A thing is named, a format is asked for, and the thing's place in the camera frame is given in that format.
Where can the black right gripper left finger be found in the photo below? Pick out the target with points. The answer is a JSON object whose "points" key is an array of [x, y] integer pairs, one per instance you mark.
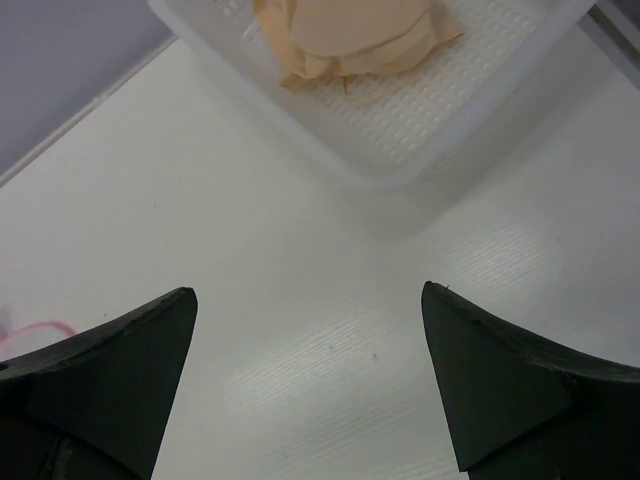
{"points": [[96, 405]]}

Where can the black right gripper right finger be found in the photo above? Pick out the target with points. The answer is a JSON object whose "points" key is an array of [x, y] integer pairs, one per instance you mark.
{"points": [[521, 406]]}

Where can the beige bra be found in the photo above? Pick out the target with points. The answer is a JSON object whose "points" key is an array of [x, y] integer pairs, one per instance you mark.
{"points": [[315, 40]]}

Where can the white plastic mesh basket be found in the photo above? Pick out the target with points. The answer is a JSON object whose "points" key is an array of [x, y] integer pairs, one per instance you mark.
{"points": [[379, 133]]}

